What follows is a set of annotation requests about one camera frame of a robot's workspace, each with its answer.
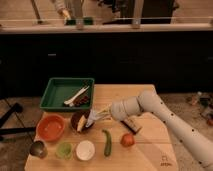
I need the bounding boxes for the green plastic tray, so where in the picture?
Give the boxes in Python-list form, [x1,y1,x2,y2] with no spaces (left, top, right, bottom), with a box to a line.
[40,77,94,112]

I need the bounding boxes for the grey-blue towel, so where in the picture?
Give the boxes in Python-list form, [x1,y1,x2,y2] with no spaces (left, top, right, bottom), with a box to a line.
[85,109,109,128]

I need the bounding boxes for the black tripod legs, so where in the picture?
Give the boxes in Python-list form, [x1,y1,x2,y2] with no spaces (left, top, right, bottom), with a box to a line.
[0,103,36,141]

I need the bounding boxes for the green cucumber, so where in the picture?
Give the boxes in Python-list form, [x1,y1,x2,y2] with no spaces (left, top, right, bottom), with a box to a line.
[102,130,112,157]

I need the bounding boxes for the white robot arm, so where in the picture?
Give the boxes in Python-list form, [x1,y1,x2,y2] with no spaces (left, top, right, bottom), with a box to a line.
[110,90,213,171]

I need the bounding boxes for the green plastic cup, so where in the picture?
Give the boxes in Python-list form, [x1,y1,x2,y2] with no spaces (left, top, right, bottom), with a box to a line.
[55,142,72,159]

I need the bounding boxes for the dark red tray item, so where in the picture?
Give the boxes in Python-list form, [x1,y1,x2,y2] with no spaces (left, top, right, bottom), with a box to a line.
[73,95,90,107]

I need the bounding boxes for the dark brown bowl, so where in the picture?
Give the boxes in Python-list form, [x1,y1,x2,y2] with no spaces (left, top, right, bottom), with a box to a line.
[70,110,92,133]

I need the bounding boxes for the orange bowl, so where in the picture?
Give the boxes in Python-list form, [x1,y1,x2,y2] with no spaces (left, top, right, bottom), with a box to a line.
[36,115,65,142]

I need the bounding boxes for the yellow banana piece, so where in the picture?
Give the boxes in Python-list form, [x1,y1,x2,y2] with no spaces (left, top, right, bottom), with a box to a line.
[77,116,87,132]

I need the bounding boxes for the metal cup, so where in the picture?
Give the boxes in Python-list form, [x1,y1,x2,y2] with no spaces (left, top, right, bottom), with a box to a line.
[29,141,47,158]

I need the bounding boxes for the white paper cup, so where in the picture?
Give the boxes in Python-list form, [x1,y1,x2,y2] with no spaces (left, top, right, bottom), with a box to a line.
[76,140,95,161]

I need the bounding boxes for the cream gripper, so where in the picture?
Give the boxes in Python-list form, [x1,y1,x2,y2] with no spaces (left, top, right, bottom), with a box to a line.
[110,97,142,121]

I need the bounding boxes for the red tomato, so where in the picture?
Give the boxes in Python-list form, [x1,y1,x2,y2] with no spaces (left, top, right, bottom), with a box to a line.
[120,133,135,147]

